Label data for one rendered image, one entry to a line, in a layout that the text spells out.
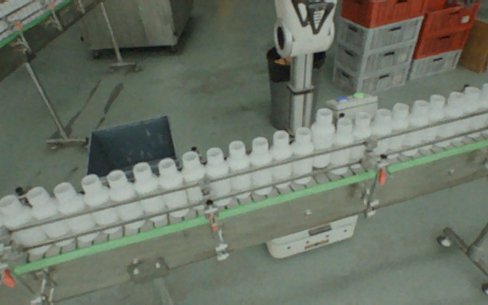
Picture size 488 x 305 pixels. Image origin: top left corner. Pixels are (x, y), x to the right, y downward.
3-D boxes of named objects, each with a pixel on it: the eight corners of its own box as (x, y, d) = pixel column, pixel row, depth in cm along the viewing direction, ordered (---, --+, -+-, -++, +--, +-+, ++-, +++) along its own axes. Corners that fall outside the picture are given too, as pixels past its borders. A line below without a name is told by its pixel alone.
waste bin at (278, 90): (277, 143, 266) (278, 70, 225) (260, 114, 300) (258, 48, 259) (328, 131, 274) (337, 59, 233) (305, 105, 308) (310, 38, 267)
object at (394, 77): (355, 100, 309) (359, 78, 295) (330, 82, 339) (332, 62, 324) (406, 85, 324) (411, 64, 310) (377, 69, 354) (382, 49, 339)
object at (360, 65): (359, 78, 295) (363, 55, 280) (332, 62, 324) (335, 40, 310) (411, 64, 310) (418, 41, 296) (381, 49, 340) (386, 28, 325)
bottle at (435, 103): (427, 153, 97) (446, 106, 86) (406, 146, 100) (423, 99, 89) (434, 144, 100) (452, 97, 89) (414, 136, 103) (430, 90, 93)
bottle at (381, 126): (365, 167, 94) (377, 119, 84) (358, 154, 99) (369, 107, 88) (385, 165, 94) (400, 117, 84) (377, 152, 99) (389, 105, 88)
